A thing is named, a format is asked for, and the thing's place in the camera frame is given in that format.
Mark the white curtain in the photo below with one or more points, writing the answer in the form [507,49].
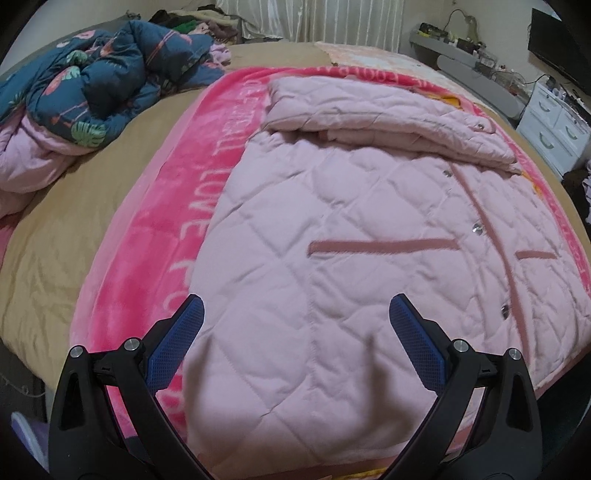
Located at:
[314,21]

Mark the black television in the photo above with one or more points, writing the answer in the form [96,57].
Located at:
[561,50]

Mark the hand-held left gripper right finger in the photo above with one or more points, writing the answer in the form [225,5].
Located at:
[415,339]

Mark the grey headboard shelf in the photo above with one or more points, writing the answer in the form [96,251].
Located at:
[475,78]

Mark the tan bed cover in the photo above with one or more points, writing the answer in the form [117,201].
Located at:
[69,221]

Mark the pink printed blanket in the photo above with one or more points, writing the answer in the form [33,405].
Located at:
[152,258]

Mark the clutter of small items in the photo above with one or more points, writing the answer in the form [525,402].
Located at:
[480,55]

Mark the white drawer chest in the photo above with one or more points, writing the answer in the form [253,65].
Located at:
[554,124]

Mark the pile of clothes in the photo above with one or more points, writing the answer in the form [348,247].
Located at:
[194,23]

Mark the pale printed bed sheet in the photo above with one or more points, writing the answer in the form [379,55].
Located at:
[369,57]

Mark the purple cloth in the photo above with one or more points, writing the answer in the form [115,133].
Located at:
[587,189]

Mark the pale purple object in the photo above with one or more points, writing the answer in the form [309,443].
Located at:
[30,438]

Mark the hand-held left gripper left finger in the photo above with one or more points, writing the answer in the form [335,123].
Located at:
[178,339]

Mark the pink quilted jacket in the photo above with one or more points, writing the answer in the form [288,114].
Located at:
[351,207]

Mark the dark clothes heap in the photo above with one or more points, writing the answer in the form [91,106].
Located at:
[572,182]

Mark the blue floral duvet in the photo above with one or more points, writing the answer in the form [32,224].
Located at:
[106,78]

